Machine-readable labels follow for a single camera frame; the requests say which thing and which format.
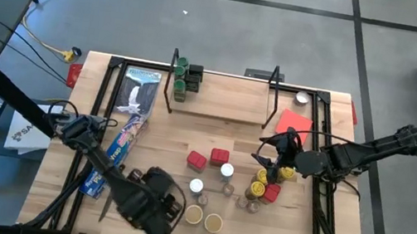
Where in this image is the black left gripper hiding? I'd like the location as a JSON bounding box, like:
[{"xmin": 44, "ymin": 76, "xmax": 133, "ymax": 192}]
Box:
[{"xmin": 140, "ymin": 165, "xmax": 191, "ymax": 224}]

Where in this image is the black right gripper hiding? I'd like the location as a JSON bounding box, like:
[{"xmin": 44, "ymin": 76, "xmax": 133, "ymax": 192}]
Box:
[{"xmin": 247, "ymin": 124, "xmax": 304, "ymax": 188}]

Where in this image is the white-lid bagel seasoning jar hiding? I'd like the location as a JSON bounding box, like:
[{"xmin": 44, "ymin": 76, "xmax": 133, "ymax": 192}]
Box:
[
  {"xmin": 217, "ymin": 161, "xmax": 236, "ymax": 185},
  {"xmin": 187, "ymin": 176, "xmax": 206, "ymax": 199}
]

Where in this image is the green-lid oregano glass jar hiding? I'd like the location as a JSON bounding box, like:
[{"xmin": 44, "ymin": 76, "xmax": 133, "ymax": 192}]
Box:
[
  {"xmin": 175, "ymin": 55, "xmax": 191, "ymax": 70},
  {"xmin": 170, "ymin": 77, "xmax": 189, "ymax": 104},
  {"xmin": 172, "ymin": 65, "xmax": 187, "ymax": 80}
]

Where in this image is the red square paper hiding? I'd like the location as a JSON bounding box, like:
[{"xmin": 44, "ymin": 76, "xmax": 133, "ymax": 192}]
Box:
[{"xmin": 273, "ymin": 106, "xmax": 316, "ymax": 148}]

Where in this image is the small round silver tin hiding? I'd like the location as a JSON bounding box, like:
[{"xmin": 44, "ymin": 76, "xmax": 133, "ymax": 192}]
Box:
[{"xmin": 293, "ymin": 89, "xmax": 312, "ymax": 108}]

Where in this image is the blue plastic wrap box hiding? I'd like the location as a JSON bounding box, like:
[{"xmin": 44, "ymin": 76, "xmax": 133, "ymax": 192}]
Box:
[{"xmin": 78, "ymin": 106, "xmax": 151, "ymax": 207}]

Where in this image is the black box at table edge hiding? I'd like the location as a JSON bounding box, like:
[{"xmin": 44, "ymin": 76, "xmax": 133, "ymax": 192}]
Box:
[{"xmin": 244, "ymin": 66, "xmax": 286, "ymax": 84}]

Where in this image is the red table clamp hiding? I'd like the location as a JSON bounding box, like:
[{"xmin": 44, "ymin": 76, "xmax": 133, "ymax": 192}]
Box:
[
  {"xmin": 65, "ymin": 61, "xmax": 84, "ymax": 90},
  {"xmin": 347, "ymin": 100, "xmax": 362, "ymax": 127}
]

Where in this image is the black support beam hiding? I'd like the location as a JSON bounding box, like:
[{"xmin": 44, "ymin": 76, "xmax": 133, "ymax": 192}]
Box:
[{"xmin": 0, "ymin": 66, "xmax": 67, "ymax": 140}]

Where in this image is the wooden shelf with black frame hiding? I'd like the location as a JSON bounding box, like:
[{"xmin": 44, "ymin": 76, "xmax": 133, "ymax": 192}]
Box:
[{"xmin": 161, "ymin": 46, "xmax": 288, "ymax": 132}]

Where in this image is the black aluminium rig frame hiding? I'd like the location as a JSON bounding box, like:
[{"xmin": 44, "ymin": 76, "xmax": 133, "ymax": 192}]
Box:
[{"xmin": 16, "ymin": 42, "xmax": 396, "ymax": 234}]

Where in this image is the yellow cable plug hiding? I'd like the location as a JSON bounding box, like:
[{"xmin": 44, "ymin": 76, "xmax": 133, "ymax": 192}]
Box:
[{"xmin": 61, "ymin": 45, "xmax": 84, "ymax": 66}]

